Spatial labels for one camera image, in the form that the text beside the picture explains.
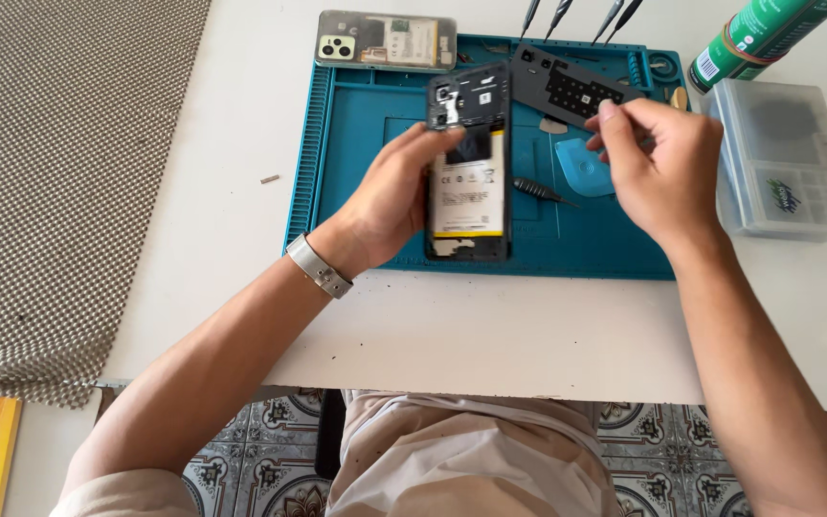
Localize person's right hand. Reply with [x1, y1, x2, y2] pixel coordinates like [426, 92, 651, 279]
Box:
[584, 98, 726, 252]

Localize person's left hand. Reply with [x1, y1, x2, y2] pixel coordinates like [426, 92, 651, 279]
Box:
[320, 122, 467, 271]

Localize black smartphone with battery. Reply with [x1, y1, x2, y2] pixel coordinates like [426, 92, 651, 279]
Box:
[424, 62, 514, 263]

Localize blue silicone repair mat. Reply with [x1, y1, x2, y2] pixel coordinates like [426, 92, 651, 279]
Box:
[283, 32, 691, 281]

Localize blue plastic opening pick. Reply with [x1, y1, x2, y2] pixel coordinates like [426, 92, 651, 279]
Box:
[554, 137, 615, 198]

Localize clear plastic storage box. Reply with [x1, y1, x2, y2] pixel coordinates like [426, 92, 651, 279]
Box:
[701, 78, 827, 242]

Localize small black screwdriver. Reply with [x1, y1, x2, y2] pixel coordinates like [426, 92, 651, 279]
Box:
[513, 177, 581, 209]

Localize dark grey phone back plate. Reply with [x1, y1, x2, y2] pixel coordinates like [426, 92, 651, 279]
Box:
[508, 42, 646, 130]

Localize green spray can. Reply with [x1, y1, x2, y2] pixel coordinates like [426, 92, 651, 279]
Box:
[686, 0, 827, 96]

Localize phone with transparent back cover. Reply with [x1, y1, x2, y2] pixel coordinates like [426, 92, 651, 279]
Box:
[314, 9, 458, 73]

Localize person's beige trousers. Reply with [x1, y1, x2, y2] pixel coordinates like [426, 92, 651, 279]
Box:
[326, 390, 623, 517]

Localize beige woven mat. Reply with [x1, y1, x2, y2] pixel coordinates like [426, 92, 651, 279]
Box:
[0, 0, 212, 410]

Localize silver wrist bracelet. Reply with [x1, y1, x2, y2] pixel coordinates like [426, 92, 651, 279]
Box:
[285, 232, 354, 300]

